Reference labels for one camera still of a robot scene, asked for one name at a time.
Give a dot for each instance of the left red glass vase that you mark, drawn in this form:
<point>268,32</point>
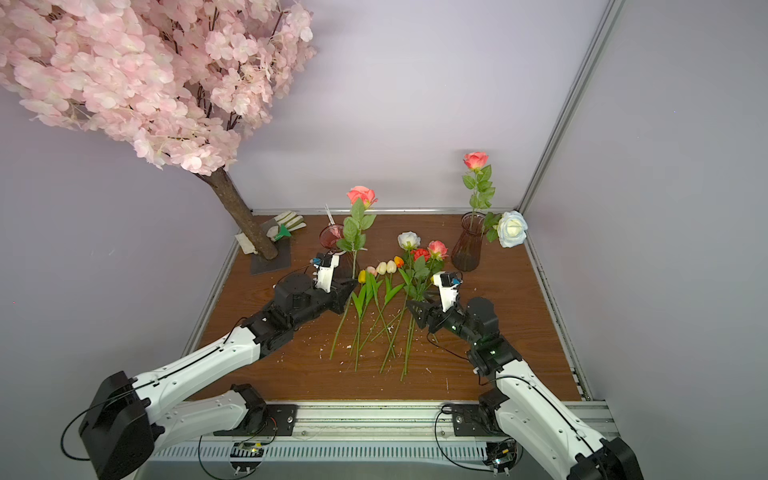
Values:
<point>332,233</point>

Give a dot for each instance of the right purple glass vase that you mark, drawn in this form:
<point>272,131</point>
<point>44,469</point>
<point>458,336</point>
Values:
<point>466,253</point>

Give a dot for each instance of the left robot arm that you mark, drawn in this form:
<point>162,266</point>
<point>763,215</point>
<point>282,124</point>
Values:
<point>131,418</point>

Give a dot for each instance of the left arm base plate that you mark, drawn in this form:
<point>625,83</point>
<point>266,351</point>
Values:
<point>272,420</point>

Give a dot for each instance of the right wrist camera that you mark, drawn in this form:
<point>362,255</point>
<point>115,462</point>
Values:
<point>448,284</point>

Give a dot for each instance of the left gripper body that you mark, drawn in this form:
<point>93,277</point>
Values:
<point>330,301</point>

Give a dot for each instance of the circuit board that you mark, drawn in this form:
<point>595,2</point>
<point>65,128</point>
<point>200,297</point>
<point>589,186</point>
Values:
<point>503,456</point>
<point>245,457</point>

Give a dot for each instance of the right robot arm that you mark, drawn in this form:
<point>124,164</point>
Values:
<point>520,406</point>

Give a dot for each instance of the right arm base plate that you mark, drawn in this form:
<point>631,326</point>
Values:
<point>474,420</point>

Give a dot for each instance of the pink blossom artificial tree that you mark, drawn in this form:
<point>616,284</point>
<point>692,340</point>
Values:
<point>182,81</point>

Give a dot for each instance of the cream tulip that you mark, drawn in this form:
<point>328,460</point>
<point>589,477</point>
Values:
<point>378,288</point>

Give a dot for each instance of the pink rose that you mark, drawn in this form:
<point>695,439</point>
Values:
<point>356,225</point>
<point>478,181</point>
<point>438,248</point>

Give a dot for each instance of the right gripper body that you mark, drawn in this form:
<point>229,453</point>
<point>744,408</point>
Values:
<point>434,312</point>

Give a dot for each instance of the white rose large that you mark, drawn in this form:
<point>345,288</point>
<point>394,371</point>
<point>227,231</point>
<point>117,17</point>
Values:
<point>509,229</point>

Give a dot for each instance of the orange tulip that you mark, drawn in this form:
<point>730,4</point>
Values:
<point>383,275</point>

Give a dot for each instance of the white rose small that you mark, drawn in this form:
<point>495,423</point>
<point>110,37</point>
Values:
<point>410,243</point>

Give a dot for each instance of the right circuit board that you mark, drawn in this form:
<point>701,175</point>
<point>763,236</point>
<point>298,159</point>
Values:
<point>503,456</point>

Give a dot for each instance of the aluminium corner profile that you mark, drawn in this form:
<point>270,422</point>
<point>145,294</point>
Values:
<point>574,96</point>

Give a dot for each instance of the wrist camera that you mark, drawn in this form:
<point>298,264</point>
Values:
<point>448,284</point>
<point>325,264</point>

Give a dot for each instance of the aluminium mounting rail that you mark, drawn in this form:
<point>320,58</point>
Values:
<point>353,431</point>

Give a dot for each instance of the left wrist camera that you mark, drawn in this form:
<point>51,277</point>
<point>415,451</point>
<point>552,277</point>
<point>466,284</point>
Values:
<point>325,264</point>

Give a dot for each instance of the red rose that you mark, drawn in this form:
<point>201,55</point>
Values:
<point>401,339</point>

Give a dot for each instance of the left circuit board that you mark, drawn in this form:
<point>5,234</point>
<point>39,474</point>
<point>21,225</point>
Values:
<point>245,457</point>

